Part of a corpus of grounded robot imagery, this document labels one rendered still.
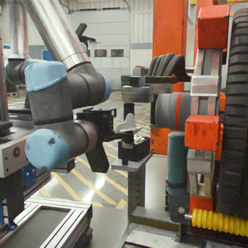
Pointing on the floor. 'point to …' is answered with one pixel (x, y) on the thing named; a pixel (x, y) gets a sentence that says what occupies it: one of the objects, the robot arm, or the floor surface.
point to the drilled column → (136, 190)
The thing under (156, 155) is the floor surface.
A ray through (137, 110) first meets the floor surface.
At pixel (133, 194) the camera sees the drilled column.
